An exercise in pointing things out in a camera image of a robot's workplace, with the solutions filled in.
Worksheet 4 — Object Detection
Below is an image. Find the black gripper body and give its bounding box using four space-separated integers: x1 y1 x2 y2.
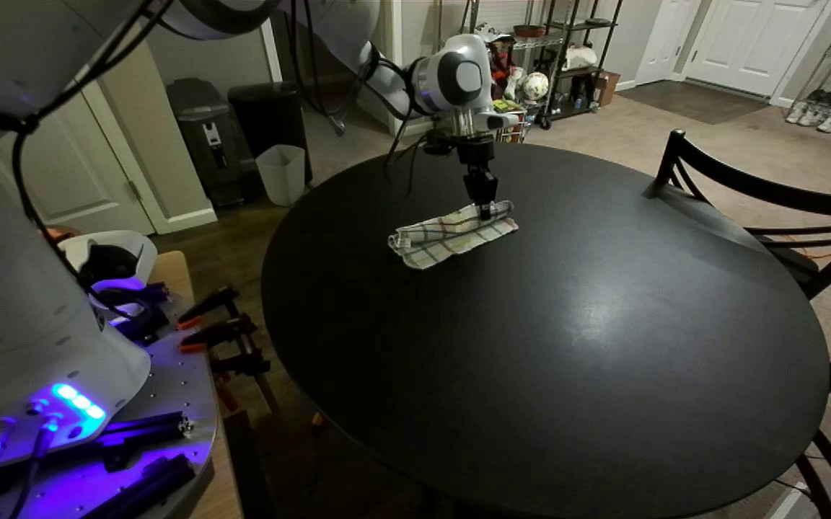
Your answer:
455 139 503 197

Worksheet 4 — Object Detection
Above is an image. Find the plaid checked dish towel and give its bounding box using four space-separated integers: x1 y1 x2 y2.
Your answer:
383 197 522 275

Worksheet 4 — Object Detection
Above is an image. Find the white ball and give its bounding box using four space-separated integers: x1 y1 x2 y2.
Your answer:
520 68 553 105

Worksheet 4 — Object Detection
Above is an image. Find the black metal shelving rack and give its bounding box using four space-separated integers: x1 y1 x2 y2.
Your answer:
467 0 625 133

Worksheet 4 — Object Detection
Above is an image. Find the round black dining table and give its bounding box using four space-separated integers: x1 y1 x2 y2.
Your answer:
259 141 831 519

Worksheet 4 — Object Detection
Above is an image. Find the small white waste bin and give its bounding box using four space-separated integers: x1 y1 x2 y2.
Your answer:
255 141 311 207

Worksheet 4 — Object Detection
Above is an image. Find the gray door mat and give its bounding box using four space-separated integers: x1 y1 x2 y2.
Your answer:
621 79 771 126

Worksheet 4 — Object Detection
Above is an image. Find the tall black trash bin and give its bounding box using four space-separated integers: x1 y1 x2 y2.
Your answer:
164 79 246 211

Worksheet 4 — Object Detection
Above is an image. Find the black orange bar clamp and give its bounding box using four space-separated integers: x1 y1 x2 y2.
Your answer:
206 348 278 384
178 315 259 354
177 286 243 331

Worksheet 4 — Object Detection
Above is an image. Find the white double door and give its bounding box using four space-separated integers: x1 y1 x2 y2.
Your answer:
664 0 831 99

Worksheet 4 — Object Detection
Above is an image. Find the wooden robot mounting table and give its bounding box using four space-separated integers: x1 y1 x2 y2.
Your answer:
0 247 223 519

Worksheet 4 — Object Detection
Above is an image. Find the white closet door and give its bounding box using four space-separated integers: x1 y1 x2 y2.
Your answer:
22 81 220 239

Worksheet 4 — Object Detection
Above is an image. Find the black metal bar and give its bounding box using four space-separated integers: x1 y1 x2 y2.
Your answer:
79 452 198 519
96 410 196 472

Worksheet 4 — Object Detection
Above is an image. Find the white plastic container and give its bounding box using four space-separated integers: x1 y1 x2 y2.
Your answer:
56 229 161 292

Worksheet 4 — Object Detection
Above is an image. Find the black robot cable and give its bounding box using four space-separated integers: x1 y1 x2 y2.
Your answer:
0 0 419 253

